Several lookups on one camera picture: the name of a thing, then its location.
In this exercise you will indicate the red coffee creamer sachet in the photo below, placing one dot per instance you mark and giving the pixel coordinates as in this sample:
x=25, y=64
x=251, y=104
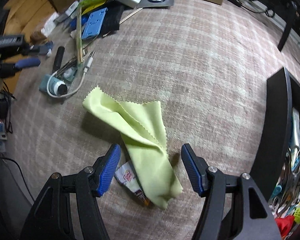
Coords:
x=126, y=176

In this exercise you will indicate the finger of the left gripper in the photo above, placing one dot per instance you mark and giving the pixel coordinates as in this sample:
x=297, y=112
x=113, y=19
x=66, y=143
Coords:
x=42, y=49
x=27, y=63

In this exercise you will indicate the black stand leg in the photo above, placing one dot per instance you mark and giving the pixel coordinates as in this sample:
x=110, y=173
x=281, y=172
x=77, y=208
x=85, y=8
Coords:
x=289, y=24

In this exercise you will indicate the yellow-green cleaning cloth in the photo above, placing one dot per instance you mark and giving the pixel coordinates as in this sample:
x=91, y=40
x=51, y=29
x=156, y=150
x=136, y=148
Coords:
x=144, y=135

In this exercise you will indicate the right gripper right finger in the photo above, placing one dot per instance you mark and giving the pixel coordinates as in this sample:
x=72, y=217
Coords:
x=196, y=170

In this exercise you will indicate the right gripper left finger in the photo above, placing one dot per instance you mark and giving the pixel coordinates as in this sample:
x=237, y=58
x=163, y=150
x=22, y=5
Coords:
x=104, y=170

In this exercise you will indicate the red fabric pouch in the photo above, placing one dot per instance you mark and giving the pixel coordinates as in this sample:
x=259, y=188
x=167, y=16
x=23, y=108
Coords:
x=285, y=225

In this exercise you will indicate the pine wood board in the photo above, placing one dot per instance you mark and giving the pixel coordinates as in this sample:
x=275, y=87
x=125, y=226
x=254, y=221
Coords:
x=24, y=15

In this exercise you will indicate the light blue cream tube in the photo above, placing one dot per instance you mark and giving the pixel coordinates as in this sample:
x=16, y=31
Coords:
x=56, y=86

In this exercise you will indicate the grey phone card box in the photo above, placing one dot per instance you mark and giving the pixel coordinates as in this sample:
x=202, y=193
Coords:
x=62, y=17

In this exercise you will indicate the blue phone stand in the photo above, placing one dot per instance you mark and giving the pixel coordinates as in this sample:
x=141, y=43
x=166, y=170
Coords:
x=94, y=24

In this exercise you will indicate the black storage box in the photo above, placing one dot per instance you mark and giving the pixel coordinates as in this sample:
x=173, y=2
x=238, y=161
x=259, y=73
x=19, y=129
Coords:
x=279, y=148

